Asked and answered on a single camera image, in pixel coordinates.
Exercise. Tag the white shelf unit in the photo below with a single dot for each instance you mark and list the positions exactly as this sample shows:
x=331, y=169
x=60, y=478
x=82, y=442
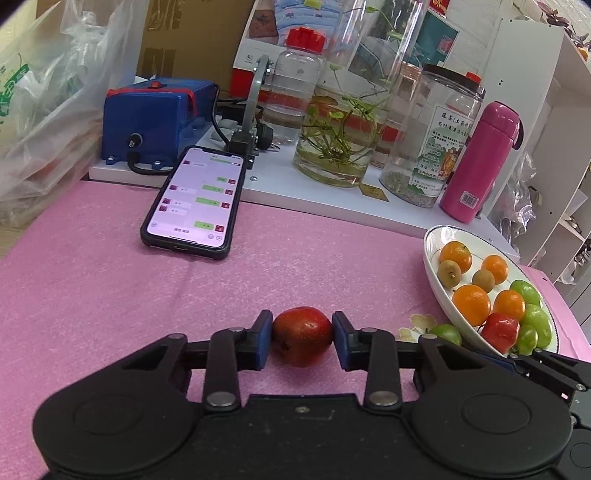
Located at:
x=558, y=138

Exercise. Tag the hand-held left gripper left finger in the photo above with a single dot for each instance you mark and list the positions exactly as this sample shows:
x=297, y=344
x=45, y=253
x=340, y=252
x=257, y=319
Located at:
x=264, y=341

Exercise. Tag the pink tablecloth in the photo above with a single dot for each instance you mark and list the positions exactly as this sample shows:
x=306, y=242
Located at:
x=92, y=286

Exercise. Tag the white ceramic plate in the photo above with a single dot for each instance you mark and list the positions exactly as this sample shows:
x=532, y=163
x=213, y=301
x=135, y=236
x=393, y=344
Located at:
x=443, y=240

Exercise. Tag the blue electric device box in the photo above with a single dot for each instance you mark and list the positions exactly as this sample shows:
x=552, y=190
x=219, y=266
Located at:
x=157, y=115

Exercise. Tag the small gold tag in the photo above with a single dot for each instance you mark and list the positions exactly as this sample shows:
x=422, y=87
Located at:
x=374, y=192

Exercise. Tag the large green jujube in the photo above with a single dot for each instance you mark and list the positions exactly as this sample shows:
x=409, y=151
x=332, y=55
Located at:
x=525, y=291
x=539, y=321

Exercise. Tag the clear jar with black lid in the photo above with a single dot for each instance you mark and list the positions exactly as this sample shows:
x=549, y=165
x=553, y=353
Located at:
x=429, y=138

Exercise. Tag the cardboard box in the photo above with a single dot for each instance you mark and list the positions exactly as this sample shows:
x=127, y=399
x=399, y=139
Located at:
x=184, y=41

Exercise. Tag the pink thermos bottle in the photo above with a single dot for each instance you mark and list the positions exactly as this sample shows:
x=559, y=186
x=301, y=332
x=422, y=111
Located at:
x=480, y=161

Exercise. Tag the red wax apple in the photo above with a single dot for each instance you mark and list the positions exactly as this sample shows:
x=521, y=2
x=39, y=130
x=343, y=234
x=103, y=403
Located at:
x=501, y=331
x=302, y=334

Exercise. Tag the large orange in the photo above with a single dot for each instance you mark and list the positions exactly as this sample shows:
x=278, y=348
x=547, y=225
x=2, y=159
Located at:
x=471, y=304

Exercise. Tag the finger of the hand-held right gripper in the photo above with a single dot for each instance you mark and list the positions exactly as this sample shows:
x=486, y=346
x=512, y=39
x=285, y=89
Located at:
x=496, y=360
x=554, y=371

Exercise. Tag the grey metal stand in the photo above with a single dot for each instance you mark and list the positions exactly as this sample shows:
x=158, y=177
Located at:
x=251, y=101

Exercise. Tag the small orange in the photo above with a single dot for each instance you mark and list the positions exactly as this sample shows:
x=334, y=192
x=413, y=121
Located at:
x=496, y=266
x=509, y=305
x=456, y=256

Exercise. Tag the wall poster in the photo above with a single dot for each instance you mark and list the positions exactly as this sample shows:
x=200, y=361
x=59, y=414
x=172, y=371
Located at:
x=263, y=27

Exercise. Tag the small round green jujube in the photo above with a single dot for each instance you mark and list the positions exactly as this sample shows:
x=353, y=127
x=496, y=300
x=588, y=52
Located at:
x=527, y=340
x=445, y=334

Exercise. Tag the tall glass vase with plants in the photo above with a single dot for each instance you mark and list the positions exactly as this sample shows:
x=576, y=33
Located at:
x=341, y=138

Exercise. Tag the brown kiwi fruit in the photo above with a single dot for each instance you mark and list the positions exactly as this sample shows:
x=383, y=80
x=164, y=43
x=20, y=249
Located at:
x=449, y=273
x=483, y=280

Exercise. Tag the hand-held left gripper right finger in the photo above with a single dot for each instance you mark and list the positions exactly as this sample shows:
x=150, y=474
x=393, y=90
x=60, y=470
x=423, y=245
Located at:
x=341, y=341

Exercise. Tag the black smartphone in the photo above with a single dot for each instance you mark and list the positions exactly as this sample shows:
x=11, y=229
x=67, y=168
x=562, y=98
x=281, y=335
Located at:
x=196, y=203

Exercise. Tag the purple leaf plant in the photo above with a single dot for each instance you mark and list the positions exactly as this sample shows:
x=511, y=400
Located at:
x=572, y=23

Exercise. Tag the clear plastic jar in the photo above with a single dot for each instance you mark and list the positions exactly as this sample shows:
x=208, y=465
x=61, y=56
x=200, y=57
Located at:
x=397, y=120

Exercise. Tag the clear plastic bag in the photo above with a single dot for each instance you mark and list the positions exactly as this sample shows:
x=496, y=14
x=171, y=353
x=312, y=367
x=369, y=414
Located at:
x=55, y=92

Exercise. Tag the crumpled clear plastic wrap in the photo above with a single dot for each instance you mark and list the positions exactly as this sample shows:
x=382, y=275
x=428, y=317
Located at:
x=519, y=194

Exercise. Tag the clear bottle with red cap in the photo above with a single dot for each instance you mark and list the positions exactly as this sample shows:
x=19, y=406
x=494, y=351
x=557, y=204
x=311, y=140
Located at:
x=295, y=87

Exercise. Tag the white board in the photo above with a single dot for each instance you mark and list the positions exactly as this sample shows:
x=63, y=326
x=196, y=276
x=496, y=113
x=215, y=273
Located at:
x=300, y=203

